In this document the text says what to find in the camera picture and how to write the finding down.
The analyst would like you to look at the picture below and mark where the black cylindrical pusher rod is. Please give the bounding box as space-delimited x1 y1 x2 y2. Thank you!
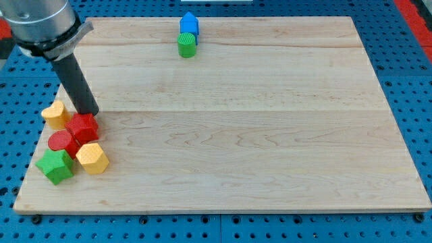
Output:
51 54 99 115

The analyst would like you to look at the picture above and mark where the yellow heart block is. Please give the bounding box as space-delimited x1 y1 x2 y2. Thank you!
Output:
41 100 72 130

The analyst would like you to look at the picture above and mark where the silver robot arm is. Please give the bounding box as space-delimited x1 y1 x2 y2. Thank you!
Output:
1 0 99 115

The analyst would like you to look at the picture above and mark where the red star block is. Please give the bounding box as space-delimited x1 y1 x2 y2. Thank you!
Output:
65 113 99 144

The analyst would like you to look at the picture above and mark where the green star block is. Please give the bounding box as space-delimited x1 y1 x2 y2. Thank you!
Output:
35 148 74 185

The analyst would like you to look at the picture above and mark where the red cylinder block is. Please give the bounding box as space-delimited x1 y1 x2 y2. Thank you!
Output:
48 130 80 159

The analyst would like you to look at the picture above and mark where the yellow hexagon block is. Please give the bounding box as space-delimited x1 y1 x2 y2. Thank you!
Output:
76 143 109 175

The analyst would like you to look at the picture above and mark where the green cylinder block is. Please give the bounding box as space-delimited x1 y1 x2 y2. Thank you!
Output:
177 32 196 58

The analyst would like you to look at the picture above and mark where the blue house-shaped block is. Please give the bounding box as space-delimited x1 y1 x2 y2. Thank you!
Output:
180 11 200 45

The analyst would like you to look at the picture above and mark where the wooden board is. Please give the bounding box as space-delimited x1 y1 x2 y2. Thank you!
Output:
13 16 431 215

